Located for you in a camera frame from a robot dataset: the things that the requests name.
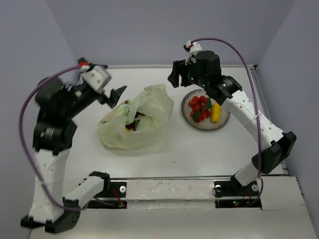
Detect green printed plastic bag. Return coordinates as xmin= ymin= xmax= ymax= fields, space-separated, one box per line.
xmin=97 ymin=84 xmax=174 ymax=149

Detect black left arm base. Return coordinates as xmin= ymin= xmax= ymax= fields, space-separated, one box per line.
xmin=87 ymin=181 xmax=127 ymax=209

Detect dark red fake cherries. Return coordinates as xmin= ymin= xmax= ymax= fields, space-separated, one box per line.
xmin=125 ymin=112 xmax=145 ymax=132

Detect speckled grey round plate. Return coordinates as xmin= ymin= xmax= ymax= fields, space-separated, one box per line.
xmin=181 ymin=90 xmax=230 ymax=131

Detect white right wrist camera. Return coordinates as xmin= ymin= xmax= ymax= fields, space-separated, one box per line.
xmin=183 ymin=40 xmax=203 ymax=65

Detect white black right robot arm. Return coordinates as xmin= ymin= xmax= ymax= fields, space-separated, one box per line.
xmin=168 ymin=50 xmax=297 ymax=195

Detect yellow fake fruit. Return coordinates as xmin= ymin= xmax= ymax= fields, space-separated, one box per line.
xmin=210 ymin=103 xmax=221 ymax=123

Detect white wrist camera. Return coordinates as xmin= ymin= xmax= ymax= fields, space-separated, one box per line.
xmin=81 ymin=66 xmax=112 ymax=94
xmin=183 ymin=40 xmax=203 ymax=65

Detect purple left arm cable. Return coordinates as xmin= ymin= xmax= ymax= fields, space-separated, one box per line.
xmin=19 ymin=65 xmax=84 ymax=211

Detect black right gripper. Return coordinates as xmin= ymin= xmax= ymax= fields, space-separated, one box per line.
xmin=171 ymin=56 xmax=210 ymax=88

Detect red fake fruit bunch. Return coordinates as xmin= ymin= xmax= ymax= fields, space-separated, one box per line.
xmin=188 ymin=95 xmax=212 ymax=123

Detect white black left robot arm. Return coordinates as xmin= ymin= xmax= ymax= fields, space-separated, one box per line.
xmin=20 ymin=77 xmax=125 ymax=234

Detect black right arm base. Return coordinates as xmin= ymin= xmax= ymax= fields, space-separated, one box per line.
xmin=212 ymin=180 xmax=262 ymax=209

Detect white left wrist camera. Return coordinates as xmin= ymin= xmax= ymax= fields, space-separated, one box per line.
xmin=81 ymin=66 xmax=112 ymax=94

